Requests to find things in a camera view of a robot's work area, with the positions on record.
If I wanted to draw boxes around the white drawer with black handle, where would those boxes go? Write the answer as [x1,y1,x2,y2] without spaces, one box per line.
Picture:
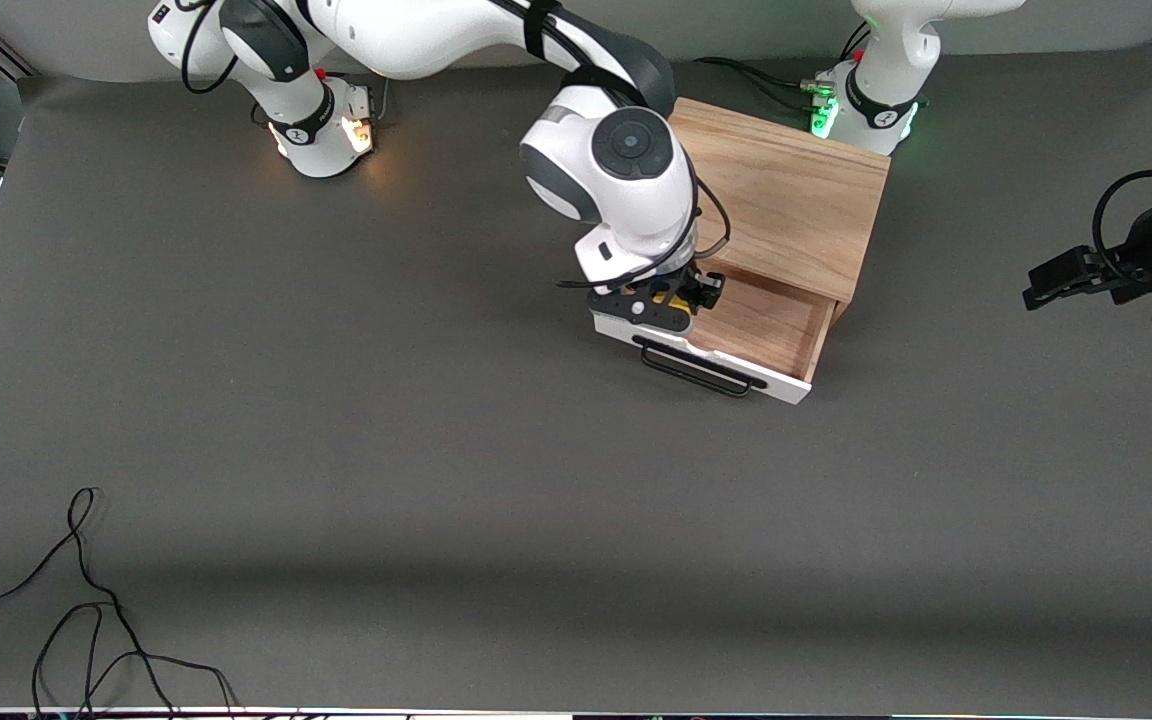
[590,262,838,407]

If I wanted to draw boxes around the wooden drawer cabinet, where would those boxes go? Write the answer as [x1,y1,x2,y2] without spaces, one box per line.
[670,96,892,323]

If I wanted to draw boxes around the black right arm wrist cable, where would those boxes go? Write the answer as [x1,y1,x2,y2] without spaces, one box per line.
[179,0,734,293]

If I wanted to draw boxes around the black left arm base cables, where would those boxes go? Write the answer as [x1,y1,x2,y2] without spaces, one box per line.
[692,55,837,113]

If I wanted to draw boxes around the black arm base cables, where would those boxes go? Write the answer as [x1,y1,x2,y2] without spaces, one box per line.
[308,60,393,129]
[692,55,837,113]

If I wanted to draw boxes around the black right arm base cables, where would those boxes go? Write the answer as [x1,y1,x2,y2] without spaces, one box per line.
[308,60,393,129]

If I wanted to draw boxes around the thin black loose cable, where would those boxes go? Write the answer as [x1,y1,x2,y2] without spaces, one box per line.
[0,486,239,720]

